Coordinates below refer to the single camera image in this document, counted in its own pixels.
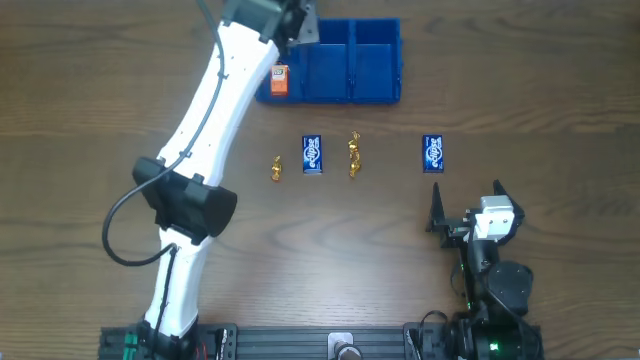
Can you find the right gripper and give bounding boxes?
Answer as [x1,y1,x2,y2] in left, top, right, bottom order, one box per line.
[425,178,526,250]

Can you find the blue candy pack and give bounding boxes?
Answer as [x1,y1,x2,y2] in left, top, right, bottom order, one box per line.
[422,134,445,174]
[301,134,324,175]

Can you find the orange candy box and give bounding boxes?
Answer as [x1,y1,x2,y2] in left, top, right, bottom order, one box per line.
[270,63,291,97]

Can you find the blue tray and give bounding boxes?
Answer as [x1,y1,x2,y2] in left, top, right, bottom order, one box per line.
[254,18,403,106]

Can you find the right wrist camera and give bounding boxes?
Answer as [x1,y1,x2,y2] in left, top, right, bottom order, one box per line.
[471,195,517,243]

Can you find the black cable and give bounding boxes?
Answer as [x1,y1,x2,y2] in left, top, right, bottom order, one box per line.
[449,227,544,359]
[101,0,229,268]

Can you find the mounting rail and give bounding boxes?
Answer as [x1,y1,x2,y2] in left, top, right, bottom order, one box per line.
[98,322,545,360]

